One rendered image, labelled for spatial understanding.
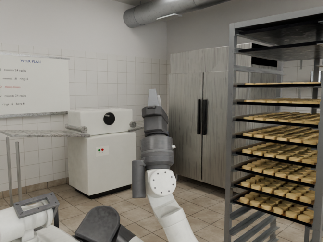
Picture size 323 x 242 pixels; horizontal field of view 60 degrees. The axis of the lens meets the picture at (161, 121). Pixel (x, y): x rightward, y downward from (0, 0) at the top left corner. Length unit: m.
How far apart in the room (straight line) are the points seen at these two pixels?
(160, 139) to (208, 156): 3.30
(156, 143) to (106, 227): 0.26
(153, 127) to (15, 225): 0.38
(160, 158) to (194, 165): 3.50
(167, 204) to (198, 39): 4.69
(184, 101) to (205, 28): 1.58
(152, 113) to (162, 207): 0.25
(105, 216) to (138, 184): 0.15
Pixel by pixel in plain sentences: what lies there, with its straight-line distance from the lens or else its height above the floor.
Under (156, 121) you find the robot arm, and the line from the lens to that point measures 0.74.
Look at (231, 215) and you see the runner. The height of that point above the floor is 0.78.
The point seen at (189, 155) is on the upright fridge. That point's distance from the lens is 4.25.
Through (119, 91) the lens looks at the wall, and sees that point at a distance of 5.08.
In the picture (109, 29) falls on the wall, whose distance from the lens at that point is 5.09.
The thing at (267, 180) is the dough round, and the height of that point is 0.97.
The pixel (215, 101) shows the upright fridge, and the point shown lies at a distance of 3.85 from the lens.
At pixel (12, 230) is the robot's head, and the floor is 1.20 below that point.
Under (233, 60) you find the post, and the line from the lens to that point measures 1.54.
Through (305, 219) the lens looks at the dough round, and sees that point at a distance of 1.53.
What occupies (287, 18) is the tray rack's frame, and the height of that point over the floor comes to 1.80.
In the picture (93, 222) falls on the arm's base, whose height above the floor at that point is 1.12.
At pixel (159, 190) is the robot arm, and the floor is 1.24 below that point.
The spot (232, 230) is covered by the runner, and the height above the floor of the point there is 0.69.
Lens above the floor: 1.47
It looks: 6 degrees down
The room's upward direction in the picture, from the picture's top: straight up
